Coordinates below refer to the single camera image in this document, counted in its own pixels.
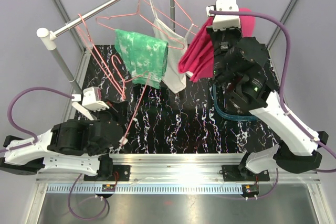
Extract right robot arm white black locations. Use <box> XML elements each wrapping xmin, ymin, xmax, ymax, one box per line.
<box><xmin>206</xmin><ymin>26</ymin><xmax>329</xmax><ymax>180</ymax></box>

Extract blue transparent plastic basket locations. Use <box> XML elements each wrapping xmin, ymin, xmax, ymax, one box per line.
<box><xmin>210</xmin><ymin>80</ymin><xmax>258</xmax><ymax>122</ymax></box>

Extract pink hanger of camisole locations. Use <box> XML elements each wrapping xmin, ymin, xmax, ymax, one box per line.
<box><xmin>143</xmin><ymin>0</ymin><xmax>200</xmax><ymax>37</ymax></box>

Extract aluminium mounting rail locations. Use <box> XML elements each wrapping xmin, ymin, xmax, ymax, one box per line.
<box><xmin>27</xmin><ymin>154</ymin><xmax>333</xmax><ymax>223</ymax></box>

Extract green tie-dye trousers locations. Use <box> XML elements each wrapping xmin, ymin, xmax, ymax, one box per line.
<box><xmin>114</xmin><ymin>29</ymin><xmax>169</xmax><ymax>89</ymax></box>

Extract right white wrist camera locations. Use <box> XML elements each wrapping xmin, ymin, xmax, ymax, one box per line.
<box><xmin>206</xmin><ymin>0</ymin><xmax>241</xmax><ymax>31</ymax></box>

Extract pink hanger of black trousers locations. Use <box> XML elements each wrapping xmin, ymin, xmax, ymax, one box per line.
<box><xmin>77</xmin><ymin>14</ymin><xmax>126</xmax><ymax>101</ymax></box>

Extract pink hanger of magenta trousers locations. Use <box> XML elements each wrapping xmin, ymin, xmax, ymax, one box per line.
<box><xmin>110</xmin><ymin>55</ymin><xmax>153</xmax><ymax>146</ymax></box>

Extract metal clothes rack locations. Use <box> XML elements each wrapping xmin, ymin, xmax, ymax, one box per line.
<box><xmin>36</xmin><ymin>0</ymin><xmax>198</xmax><ymax>120</ymax></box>

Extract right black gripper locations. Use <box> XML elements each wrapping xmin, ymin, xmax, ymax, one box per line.
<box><xmin>207</xmin><ymin>18</ymin><xmax>244</xmax><ymax>83</ymax></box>

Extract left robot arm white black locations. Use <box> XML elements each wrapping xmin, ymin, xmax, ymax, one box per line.
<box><xmin>1</xmin><ymin>101</ymin><xmax>128</xmax><ymax>181</ymax></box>

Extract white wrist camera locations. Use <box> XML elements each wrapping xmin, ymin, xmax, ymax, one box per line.
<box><xmin>71</xmin><ymin>87</ymin><xmax>109</xmax><ymax>112</ymax></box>
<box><xmin>206</xmin><ymin>0</ymin><xmax>241</xmax><ymax>31</ymax></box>

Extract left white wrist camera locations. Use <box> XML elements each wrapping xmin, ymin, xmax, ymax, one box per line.
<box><xmin>71</xmin><ymin>87</ymin><xmax>109</xmax><ymax>112</ymax></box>

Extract white camisole top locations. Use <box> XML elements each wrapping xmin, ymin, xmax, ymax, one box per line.
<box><xmin>149</xmin><ymin>0</ymin><xmax>194</xmax><ymax>94</ymax></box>

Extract magenta trousers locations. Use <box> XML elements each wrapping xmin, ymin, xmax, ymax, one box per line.
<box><xmin>178</xmin><ymin>16</ymin><xmax>256</xmax><ymax>83</ymax></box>

